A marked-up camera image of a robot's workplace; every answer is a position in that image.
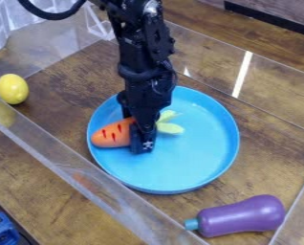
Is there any purple toy eggplant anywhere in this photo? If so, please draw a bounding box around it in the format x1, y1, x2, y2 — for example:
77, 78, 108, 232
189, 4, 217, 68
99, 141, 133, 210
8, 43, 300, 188
184, 194, 285, 237

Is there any orange toy carrot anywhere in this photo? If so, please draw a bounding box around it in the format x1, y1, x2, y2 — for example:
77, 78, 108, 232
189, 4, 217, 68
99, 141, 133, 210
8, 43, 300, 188
89, 110, 184, 148

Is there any blue plastic crate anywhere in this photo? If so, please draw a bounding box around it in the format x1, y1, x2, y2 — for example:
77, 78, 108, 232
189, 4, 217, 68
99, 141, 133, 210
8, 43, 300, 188
0, 212, 20, 245

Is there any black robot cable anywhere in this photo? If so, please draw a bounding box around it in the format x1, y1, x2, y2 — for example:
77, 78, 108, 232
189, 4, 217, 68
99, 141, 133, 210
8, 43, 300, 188
16, 0, 88, 21

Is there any yellow toy lemon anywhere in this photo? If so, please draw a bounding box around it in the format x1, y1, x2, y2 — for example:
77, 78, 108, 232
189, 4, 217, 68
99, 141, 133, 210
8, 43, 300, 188
0, 74, 29, 104

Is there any blue plastic plate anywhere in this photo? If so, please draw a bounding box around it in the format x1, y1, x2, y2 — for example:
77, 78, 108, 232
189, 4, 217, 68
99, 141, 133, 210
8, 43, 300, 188
88, 86, 240, 194

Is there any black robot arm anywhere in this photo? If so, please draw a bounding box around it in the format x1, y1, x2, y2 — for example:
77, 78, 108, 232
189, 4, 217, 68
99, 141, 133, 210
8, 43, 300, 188
100, 0, 177, 154

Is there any clear acrylic barrier wall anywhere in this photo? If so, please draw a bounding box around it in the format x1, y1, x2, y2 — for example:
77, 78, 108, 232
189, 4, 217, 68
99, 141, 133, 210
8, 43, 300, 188
0, 100, 209, 245

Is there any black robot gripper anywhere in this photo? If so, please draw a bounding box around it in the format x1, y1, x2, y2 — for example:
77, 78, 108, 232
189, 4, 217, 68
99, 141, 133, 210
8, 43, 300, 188
115, 63, 177, 155

